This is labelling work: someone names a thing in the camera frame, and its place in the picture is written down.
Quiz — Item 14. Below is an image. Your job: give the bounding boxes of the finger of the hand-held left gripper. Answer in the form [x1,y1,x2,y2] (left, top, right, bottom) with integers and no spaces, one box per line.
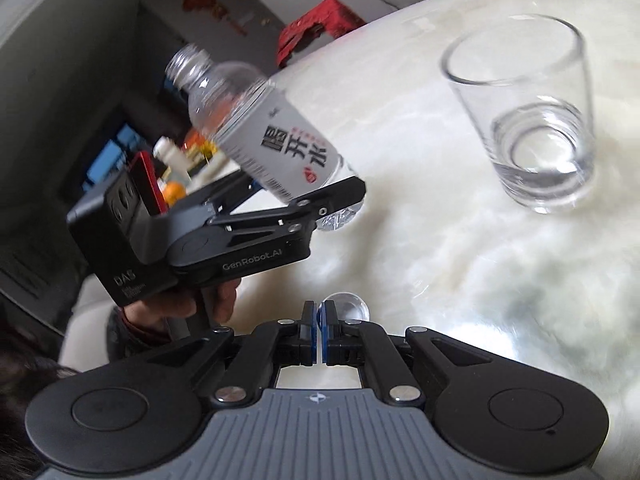
[207,175,367,237]
[172,170,262,222]

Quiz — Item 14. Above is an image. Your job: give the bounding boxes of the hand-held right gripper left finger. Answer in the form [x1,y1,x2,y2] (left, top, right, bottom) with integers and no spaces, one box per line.
[192,301,317,405]

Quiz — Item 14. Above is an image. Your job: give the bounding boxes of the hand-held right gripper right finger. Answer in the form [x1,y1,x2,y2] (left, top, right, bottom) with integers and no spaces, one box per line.
[320,300,493,406]

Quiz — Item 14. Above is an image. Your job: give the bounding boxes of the white bottle cap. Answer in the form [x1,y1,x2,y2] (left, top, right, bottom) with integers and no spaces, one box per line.
[320,291,371,324]

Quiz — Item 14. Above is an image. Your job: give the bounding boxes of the clear plastic water bottle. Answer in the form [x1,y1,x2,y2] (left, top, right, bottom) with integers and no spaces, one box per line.
[165,44,363,234]

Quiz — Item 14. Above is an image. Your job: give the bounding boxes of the clear drinking glass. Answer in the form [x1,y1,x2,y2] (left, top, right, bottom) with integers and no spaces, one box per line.
[440,14,599,216]

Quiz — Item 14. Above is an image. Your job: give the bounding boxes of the person's left forearm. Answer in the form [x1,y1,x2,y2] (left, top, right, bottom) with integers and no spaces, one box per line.
[106,305,173,362]

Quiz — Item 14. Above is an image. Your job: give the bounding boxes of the person's left hand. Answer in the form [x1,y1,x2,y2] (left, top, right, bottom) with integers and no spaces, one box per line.
[122,277,244,335]

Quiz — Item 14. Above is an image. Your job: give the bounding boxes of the orange fruit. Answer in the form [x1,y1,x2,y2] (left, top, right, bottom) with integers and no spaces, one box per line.
[164,182,189,207]

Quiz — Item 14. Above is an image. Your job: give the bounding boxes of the red smartphone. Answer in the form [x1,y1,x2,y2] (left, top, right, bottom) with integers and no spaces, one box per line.
[127,151,169,216]

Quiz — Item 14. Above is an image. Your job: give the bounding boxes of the blue box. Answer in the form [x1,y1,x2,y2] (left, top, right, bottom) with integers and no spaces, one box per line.
[85,127,144,187]

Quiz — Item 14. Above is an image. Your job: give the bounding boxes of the red patterned cloth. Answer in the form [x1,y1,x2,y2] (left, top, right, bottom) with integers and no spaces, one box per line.
[276,0,369,69]

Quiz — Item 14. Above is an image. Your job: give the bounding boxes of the person's dark clothing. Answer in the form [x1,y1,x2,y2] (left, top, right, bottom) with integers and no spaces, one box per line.
[0,300,82,461]

